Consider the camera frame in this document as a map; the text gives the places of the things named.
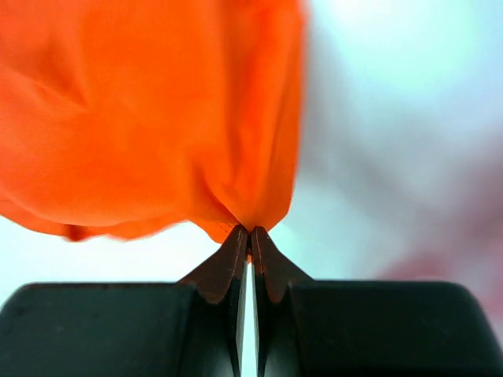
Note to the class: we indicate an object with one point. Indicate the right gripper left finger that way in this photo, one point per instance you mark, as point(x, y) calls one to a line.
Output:
point(193, 327)

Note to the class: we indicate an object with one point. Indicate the orange t shirt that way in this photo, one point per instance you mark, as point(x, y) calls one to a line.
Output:
point(121, 118)

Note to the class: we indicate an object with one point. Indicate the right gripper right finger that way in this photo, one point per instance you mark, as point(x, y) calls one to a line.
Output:
point(308, 327)

